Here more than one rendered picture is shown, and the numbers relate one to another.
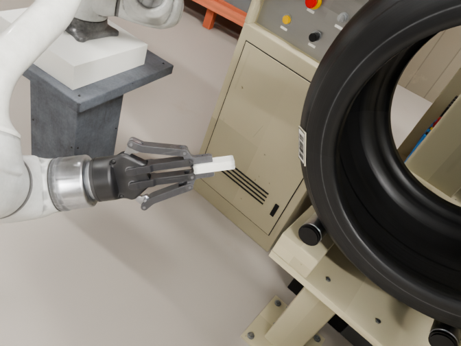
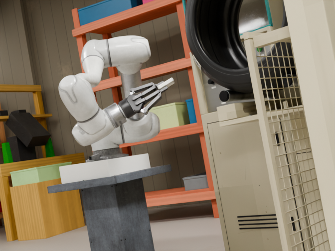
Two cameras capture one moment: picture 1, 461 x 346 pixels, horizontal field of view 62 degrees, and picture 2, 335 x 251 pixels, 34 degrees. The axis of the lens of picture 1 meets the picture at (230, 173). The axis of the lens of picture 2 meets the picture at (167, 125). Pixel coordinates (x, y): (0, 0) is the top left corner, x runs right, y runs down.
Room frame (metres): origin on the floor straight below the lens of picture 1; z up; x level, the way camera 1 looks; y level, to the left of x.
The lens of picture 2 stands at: (-1.52, -0.64, 0.73)
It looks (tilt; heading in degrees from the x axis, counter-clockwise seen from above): 3 degrees up; 19
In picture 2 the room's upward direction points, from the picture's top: 10 degrees counter-clockwise
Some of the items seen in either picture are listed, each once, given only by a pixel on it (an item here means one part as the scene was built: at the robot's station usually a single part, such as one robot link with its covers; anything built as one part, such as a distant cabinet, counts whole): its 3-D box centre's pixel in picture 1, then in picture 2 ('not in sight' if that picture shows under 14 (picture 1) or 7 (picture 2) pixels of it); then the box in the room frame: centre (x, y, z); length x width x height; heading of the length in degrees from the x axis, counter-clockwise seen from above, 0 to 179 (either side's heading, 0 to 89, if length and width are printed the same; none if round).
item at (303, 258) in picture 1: (331, 215); (251, 109); (0.70, -0.26, 0.84); 0.36 x 0.09 x 0.06; 156
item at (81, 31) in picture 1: (79, 19); (104, 155); (1.23, 0.70, 0.77); 0.22 x 0.18 x 0.06; 161
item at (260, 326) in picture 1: (285, 337); not in sight; (0.89, -0.47, 0.01); 0.27 x 0.27 x 0.02; 66
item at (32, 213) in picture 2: not in sight; (39, 151); (4.62, 3.27, 1.01); 1.57 x 1.40 x 2.03; 165
